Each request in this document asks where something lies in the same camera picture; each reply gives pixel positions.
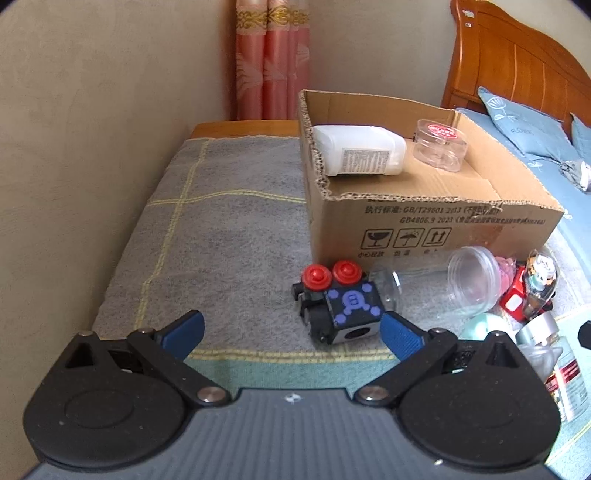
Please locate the red toy car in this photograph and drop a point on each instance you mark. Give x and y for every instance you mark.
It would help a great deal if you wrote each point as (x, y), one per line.
(513, 300)

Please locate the white plastic bottle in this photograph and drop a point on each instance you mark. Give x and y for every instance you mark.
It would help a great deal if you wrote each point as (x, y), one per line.
(360, 150)

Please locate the large clear plastic jar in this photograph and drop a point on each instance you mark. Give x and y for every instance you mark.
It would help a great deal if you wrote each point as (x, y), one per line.
(456, 287)

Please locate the pink curtain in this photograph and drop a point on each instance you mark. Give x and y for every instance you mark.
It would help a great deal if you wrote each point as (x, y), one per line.
(272, 57)

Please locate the blue pillow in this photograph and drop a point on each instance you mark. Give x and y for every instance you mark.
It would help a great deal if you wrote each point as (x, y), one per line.
(581, 137)
(531, 131)

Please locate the clear jar red label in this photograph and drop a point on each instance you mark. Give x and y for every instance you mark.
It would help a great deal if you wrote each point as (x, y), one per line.
(439, 145)

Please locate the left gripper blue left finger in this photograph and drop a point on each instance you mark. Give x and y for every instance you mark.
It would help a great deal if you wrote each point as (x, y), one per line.
(162, 353)

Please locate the wooden bed headboard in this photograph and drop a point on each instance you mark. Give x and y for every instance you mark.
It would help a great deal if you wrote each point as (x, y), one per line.
(495, 51)

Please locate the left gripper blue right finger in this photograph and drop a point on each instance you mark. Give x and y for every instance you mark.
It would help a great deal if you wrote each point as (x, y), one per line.
(421, 354)

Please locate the grey green checked blanket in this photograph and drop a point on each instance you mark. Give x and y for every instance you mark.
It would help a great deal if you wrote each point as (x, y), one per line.
(226, 233)

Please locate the open cardboard box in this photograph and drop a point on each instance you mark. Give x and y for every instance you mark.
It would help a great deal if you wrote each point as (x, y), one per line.
(494, 201)

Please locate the crumpled grey cloth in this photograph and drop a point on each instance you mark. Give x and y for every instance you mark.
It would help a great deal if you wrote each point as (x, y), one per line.
(578, 173)

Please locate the clear correction tape dispenser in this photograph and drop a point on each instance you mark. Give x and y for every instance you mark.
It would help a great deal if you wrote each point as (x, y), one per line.
(540, 279)

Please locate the blue pillow far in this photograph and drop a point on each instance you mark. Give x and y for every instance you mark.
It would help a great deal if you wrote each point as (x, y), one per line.
(581, 137)

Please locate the blue pillow near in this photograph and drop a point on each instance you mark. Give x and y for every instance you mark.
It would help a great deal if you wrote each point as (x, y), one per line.
(531, 131)

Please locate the clear bottle yellow capsules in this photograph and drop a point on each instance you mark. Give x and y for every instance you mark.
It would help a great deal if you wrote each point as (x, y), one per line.
(552, 357)

